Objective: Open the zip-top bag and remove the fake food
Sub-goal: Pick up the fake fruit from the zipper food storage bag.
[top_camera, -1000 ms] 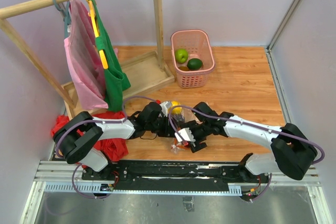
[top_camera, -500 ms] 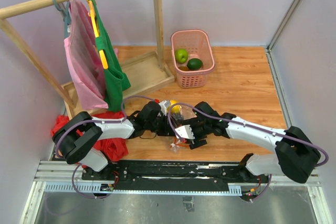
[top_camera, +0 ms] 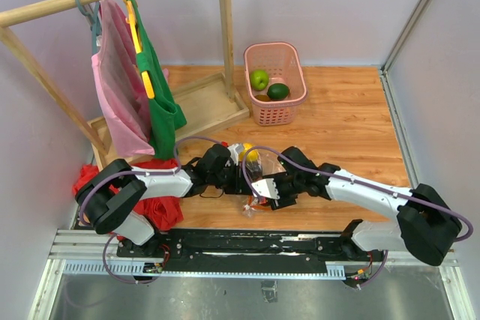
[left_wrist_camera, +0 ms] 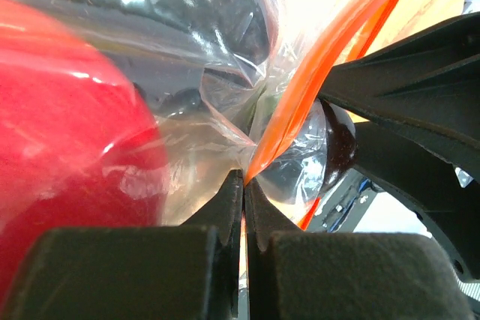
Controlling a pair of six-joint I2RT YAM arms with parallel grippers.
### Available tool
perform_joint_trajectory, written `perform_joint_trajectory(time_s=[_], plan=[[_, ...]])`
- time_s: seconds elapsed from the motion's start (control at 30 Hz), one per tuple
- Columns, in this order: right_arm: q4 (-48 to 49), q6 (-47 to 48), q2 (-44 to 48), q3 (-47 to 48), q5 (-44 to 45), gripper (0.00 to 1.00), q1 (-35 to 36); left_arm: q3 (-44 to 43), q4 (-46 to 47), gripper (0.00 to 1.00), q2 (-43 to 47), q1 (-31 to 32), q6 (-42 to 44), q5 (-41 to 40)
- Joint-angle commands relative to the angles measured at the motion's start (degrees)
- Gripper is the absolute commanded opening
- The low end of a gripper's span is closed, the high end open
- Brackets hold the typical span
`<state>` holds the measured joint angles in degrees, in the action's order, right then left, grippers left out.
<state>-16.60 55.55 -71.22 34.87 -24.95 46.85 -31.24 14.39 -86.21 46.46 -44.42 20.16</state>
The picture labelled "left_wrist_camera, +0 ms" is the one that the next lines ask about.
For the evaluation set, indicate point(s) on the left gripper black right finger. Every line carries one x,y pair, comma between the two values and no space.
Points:
294,274

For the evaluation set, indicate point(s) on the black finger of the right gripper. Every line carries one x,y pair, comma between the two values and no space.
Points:
424,88
427,186

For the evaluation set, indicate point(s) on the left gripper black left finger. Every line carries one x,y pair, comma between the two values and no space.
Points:
190,271

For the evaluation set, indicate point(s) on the dark purple fake plum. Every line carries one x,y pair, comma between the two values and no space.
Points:
322,152
181,54

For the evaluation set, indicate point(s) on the red fake tomato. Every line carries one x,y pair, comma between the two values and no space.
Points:
78,145

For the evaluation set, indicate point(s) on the clear zip top bag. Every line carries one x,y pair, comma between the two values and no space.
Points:
203,146

